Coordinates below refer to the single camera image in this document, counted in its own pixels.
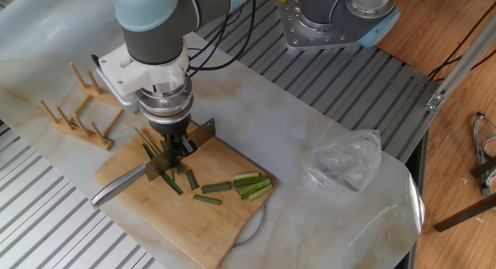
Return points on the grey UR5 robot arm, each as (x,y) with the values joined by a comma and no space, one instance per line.
(155,40)

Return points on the steel cleaver knife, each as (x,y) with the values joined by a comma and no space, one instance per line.
(116,185)

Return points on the aluminium frame beam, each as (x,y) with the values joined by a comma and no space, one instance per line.
(453,79)

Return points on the wooden peg rack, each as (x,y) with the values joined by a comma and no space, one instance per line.
(77,131)

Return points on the long green garlic stalk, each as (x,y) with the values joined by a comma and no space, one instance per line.
(147,150)

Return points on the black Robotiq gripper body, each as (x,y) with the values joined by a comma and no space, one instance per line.
(169,128)

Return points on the bamboo cutting board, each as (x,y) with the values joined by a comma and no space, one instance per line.
(217,230)

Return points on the dark wooden bar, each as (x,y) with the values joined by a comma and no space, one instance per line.
(465,212)

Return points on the marble pattern table mat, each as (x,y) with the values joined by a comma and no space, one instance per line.
(290,118)

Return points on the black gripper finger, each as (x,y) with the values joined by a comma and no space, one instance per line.
(190,145)
(173,147)

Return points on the short dark garlic leaf piece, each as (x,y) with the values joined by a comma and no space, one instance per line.
(192,180)
(216,188)
(172,183)
(179,168)
(207,200)

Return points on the pale green garlic piece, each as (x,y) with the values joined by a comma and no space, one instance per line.
(260,192)
(246,176)

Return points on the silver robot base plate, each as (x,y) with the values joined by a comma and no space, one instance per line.
(294,28)

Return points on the dark green garlic piece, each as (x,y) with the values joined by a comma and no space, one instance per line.
(250,193)
(250,180)
(252,187)

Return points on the clear plastic bag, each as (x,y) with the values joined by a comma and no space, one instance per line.
(345,164)

